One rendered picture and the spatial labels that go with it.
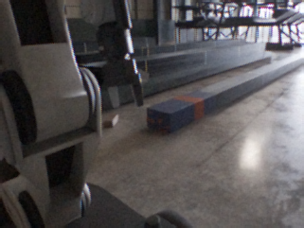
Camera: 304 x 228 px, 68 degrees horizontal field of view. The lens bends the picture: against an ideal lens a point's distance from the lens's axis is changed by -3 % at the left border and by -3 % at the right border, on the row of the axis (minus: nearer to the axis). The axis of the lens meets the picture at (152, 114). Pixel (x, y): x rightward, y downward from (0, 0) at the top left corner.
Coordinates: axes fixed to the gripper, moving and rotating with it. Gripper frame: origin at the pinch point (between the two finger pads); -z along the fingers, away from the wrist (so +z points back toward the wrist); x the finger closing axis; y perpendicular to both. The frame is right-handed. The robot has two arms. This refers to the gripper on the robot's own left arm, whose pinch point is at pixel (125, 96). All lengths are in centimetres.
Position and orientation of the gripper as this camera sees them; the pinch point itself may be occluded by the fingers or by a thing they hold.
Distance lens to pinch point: 64.4
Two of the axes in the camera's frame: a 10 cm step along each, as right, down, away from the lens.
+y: 6.9, -2.6, 6.7
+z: -1.8, -9.7, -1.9
